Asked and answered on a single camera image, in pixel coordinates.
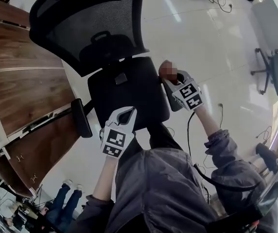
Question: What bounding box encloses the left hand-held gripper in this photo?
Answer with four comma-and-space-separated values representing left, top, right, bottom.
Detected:
99, 106, 138, 159

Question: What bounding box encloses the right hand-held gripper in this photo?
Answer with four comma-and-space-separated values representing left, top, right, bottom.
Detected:
172, 69, 204, 112

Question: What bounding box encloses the brown cloth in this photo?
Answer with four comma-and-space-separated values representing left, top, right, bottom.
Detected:
158, 60, 180, 81

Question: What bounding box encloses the black mesh office chair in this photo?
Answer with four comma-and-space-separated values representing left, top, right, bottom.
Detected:
29, 0, 186, 138

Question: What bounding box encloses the person's right forearm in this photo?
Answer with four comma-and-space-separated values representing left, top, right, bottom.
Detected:
193, 104, 222, 140

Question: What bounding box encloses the person's left forearm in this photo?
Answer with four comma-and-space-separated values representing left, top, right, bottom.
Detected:
92, 154, 119, 201

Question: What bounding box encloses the person's black trouser leg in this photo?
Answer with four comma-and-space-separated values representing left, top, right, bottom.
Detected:
146, 122, 184, 153

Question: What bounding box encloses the grey square seat tag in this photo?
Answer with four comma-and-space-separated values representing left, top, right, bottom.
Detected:
114, 72, 128, 85

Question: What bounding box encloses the person's grey jacket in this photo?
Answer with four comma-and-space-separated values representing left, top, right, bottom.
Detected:
74, 129, 278, 233

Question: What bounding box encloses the wooden cabinet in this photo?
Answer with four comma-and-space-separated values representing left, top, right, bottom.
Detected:
0, 0, 82, 199

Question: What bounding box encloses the white counter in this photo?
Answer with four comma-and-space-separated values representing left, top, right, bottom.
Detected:
251, 0, 278, 51

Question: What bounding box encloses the black floor cable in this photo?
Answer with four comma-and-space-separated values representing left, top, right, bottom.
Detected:
255, 126, 273, 141
218, 102, 224, 129
187, 111, 196, 158

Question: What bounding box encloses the black padded handle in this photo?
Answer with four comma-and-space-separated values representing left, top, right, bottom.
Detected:
255, 142, 278, 174

